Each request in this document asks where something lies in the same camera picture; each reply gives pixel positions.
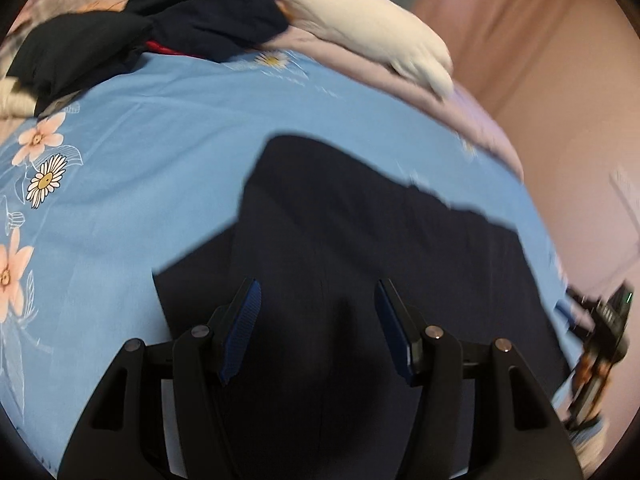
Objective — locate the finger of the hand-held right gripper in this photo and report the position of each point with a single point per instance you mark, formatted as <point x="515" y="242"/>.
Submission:
<point x="575" y="310"/>

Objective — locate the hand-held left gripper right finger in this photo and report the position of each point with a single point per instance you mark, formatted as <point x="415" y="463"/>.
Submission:
<point x="392" y="330"/>

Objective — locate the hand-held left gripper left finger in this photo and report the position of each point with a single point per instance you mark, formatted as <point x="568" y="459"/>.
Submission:
<point x="245" y="325"/>

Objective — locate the navy zip jacket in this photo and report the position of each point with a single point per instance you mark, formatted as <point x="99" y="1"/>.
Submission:
<point x="350" y="260"/>

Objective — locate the blue floral bedsheet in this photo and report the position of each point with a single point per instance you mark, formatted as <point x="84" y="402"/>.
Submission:
<point x="165" y="160"/>

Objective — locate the pale pink quilt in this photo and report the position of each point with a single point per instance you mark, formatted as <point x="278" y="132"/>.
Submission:
<point x="450" y="115"/>

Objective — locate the pink curtain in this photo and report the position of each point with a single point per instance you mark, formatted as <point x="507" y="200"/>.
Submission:
<point x="500" y="20"/>

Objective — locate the white fluffy blanket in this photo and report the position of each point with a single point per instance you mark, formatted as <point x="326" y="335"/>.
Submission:
<point x="370" y="25"/>

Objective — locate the black crumpled garment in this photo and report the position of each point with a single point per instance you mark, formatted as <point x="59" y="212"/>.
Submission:
<point x="75" y="55"/>

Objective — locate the navy crumpled garment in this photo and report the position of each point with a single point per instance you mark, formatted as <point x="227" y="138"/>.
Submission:
<point x="215" y="5"/>

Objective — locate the white crumpled cloth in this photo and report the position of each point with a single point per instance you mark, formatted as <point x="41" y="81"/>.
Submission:
<point x="12" y="100"/>

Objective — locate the white wall socket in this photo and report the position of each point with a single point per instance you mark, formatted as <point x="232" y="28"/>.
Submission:
<point x="625" y="182"/>

